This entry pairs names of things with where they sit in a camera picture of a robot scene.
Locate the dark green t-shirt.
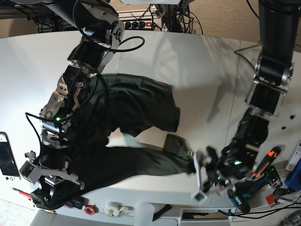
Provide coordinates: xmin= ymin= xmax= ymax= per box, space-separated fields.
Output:
xmin=32 ymin=73 xmax=195 ymax=210

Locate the red screwdriver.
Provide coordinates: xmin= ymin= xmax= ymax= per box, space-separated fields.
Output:
xmin=11 ymin=187 xmax=32 ymax=200

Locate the teal black power drill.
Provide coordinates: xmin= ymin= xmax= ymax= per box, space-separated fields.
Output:
xmin=227 ymin=166 xmax=283 ymax=214

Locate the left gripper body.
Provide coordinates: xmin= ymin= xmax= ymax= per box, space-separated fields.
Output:
xmin=204 ymin=146 xmax=258 ymax=188

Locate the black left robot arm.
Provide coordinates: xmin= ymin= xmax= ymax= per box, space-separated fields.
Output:
xmin=204 ymin=0 xmax=301 ymax=191

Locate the black action camera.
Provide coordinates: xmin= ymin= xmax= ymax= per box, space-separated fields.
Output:
xmin=64 ymin=197 xmax=85 ymax=210

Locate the blue box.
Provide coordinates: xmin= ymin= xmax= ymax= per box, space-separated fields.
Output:
xmin=285 ymin=160 xmax=301 ymax=191

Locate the white handheld game console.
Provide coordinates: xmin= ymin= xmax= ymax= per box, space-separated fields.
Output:
xmin=0 ymin=132 xmax=20 ymax=181

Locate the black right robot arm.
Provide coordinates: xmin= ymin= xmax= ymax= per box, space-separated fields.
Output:
xmin=32 ymin=0 xmax=125 ymax=208

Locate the white tape roll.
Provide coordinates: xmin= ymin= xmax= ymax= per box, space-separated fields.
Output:
xmin=103 ymin=202 xmax=122 ymax=217

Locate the black power strip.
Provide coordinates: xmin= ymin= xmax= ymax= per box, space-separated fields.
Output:
xmin=125 ymin=21 xmax=153 ymax=31

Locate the red tape roll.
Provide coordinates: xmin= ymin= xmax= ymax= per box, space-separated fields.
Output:
xmin=84 ymin=205 xmax=97 ymax=215

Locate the translucent plastic cup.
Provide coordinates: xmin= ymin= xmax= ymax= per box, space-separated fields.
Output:
xmin=134 ymin=202 xmax=155 ymax=226

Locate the orange black utility knife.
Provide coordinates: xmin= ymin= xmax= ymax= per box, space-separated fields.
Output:
xmin=251 ymin=146 xmax=282 ymax=180

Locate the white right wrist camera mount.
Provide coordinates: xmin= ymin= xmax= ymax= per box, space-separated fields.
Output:
xmin=19 ymin=151 xmax=41 ymax=185

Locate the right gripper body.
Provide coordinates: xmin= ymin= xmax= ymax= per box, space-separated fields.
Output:
xmin=37 ymin=168 xmax=82 ymax=209

